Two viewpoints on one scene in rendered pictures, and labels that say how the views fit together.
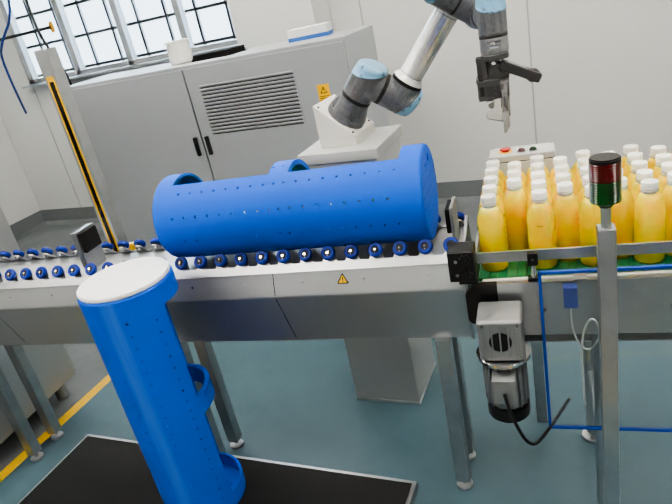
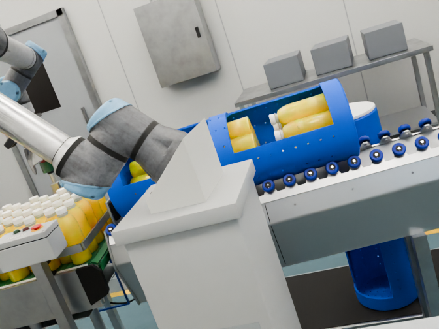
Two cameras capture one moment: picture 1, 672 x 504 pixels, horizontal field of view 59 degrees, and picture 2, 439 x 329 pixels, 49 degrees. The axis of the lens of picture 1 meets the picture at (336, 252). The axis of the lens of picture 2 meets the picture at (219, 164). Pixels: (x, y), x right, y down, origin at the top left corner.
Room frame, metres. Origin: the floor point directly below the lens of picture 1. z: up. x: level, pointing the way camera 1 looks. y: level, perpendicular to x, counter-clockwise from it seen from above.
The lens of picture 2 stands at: (3.49, -0.28, 1.52)
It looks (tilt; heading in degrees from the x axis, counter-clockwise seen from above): 15 degrees down; 169
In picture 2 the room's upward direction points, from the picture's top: 19 degrees counter-clockwise
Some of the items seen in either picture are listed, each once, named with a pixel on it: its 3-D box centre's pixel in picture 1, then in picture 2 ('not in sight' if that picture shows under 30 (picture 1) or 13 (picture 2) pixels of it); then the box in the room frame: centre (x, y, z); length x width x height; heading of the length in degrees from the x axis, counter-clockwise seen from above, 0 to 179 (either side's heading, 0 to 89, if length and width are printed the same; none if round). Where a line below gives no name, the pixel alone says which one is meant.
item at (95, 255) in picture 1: (90, 247); not in sight; (2.12, 0.89, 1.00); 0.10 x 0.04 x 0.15; 159
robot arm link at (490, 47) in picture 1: (494, 46); (23, 111); (1.63, -0.53, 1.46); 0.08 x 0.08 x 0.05
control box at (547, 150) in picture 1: (522, 164); (29, 245); (1.84, -0.65, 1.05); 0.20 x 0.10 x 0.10; 69
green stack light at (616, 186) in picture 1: (605, 190); (48, 166); (1.17, -0.59, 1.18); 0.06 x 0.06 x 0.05
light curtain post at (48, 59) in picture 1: (120, 249); not in sight; (2.48, 0.92, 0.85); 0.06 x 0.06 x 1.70; 69
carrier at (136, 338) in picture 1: (169, 397); (366, 208); (1.67, 0.64, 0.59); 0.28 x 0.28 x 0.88
